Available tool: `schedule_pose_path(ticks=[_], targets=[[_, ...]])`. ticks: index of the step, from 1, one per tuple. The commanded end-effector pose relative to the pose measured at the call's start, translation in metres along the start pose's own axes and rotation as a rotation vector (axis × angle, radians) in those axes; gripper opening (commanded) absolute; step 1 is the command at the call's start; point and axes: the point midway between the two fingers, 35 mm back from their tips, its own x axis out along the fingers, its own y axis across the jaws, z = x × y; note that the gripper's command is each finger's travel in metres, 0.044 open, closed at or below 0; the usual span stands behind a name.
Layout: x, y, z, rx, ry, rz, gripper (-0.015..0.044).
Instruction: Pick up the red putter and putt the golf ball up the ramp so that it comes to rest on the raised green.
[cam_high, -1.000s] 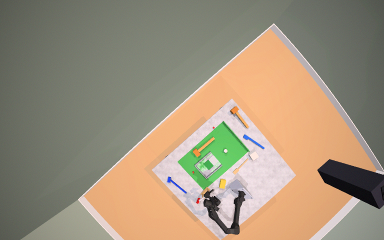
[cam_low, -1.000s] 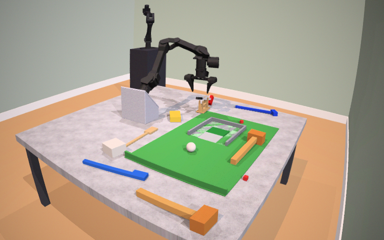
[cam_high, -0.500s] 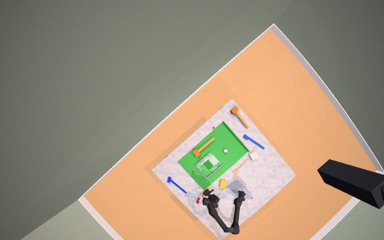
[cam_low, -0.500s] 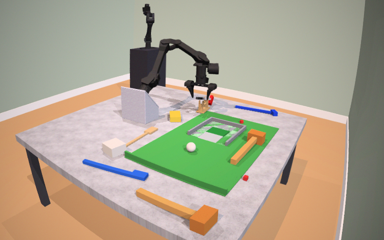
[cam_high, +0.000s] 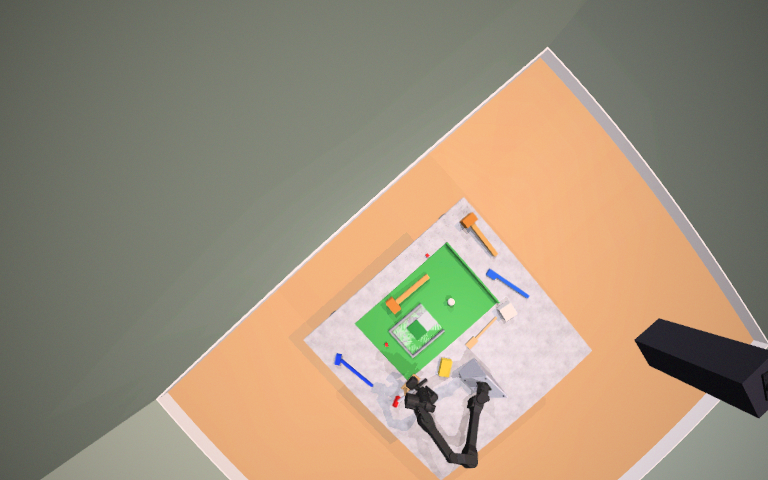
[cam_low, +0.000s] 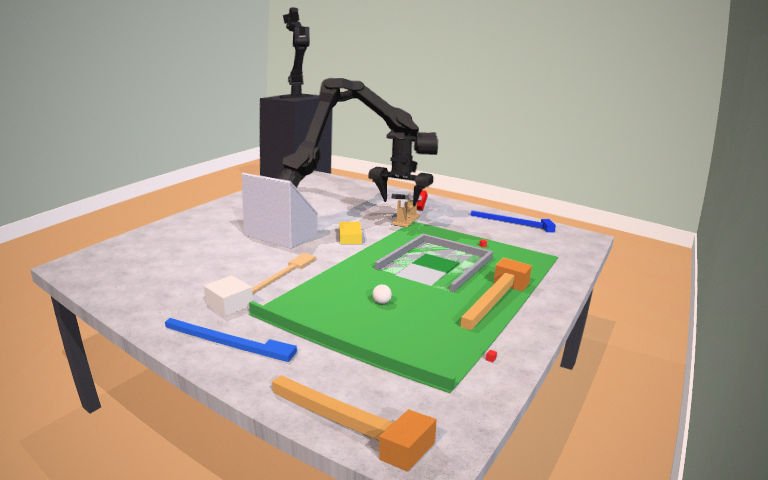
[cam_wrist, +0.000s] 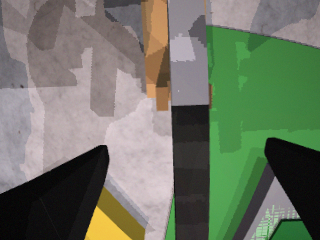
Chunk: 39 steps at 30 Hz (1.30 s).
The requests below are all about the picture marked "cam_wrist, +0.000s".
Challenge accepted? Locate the green flat mat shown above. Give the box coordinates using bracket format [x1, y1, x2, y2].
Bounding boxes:
[205, 25, 320, 240]

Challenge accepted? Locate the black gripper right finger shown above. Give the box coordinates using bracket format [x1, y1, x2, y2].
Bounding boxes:
[264, 137, 320, 240]

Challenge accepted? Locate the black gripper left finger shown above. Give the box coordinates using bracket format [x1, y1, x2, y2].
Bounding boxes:
[0, 145, 109, 240]

